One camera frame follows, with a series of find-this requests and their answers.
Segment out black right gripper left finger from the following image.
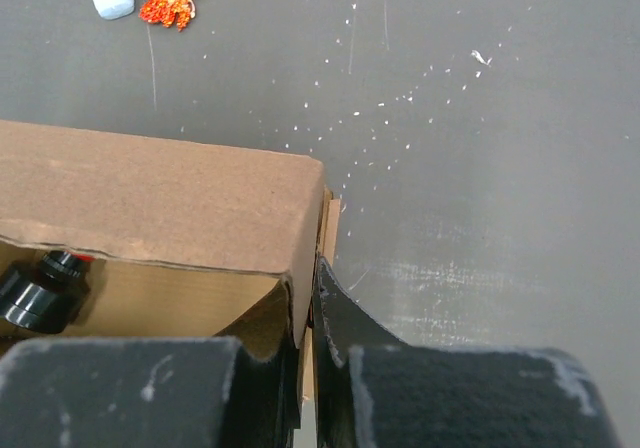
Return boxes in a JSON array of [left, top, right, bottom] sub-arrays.
[[1, 337, 301, 447]]

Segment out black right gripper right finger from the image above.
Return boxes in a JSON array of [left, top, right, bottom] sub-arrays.
[[312, 257, 621, 447]]

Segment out brown cardboard box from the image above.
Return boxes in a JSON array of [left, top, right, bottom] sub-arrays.
[[1, 121, 340, 400]]

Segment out red black stamp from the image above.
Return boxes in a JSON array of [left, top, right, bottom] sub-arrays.
[[1, 250, 94, 335]]

